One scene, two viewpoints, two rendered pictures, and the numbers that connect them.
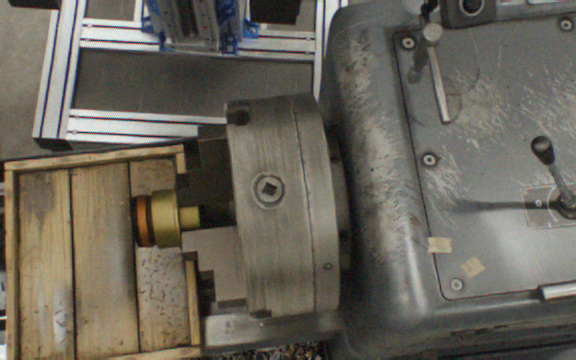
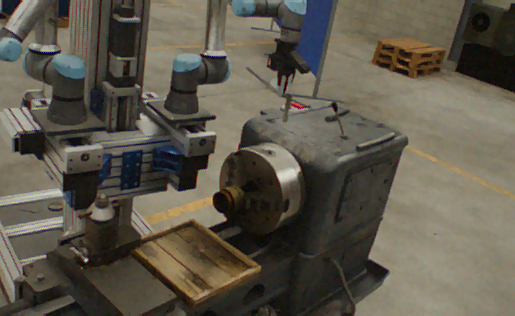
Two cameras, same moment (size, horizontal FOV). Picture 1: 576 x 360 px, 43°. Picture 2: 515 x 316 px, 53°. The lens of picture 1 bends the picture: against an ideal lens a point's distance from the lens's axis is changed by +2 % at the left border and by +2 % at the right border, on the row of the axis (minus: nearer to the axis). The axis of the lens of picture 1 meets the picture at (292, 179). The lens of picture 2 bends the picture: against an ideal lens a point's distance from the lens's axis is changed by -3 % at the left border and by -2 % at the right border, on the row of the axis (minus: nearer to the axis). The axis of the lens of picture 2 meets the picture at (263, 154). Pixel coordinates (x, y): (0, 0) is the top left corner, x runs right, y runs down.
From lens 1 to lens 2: 1.51 m
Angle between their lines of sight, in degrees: 53
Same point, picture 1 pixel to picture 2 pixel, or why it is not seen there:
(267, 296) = (288, 189)
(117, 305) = (213, 269)
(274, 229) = (279, 161)
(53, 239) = (166, 260)
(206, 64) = not seen: hidden behind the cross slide
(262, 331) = (273, 262)
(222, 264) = (262, 197)
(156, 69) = not seen: hidden behind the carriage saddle
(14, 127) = not seen: outside the picture
